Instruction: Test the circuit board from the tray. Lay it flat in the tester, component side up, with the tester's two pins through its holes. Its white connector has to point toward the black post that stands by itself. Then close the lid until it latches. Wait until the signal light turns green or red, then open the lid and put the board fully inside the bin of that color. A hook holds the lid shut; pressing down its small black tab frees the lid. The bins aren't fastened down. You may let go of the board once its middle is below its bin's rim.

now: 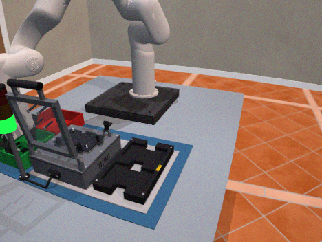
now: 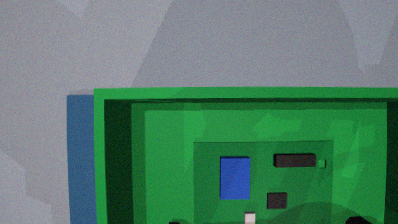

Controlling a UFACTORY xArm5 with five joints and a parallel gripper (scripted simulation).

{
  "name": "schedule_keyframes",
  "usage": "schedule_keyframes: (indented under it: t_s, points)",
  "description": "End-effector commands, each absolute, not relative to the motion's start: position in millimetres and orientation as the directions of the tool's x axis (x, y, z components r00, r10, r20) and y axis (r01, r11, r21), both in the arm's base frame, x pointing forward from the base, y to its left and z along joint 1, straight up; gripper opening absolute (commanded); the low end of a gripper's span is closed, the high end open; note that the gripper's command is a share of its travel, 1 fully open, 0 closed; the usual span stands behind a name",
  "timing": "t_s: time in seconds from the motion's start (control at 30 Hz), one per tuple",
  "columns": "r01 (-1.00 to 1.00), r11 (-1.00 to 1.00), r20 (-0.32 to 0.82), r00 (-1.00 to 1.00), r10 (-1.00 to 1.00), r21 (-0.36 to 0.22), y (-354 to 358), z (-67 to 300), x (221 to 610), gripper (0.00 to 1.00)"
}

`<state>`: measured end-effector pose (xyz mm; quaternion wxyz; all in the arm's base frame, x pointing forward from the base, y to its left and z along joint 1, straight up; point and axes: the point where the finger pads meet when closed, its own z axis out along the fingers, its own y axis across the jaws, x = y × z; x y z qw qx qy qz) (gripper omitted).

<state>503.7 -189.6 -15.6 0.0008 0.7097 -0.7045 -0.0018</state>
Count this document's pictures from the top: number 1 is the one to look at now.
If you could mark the green circuit board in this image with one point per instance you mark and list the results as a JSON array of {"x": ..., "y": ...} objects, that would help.
[{"x": 22, "y": 147}]

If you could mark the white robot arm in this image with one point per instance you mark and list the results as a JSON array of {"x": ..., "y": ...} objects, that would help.
[{"x": 149, "y": 26}]

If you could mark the green bin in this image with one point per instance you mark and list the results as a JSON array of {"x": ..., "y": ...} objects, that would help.
[{"x": 9, "y": 159}]

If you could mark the red bin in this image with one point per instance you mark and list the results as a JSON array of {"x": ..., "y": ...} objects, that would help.
[{"x": 72, "y": 117}]

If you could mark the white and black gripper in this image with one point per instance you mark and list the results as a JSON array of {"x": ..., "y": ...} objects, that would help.
[{"x": 16, "y": 134}]

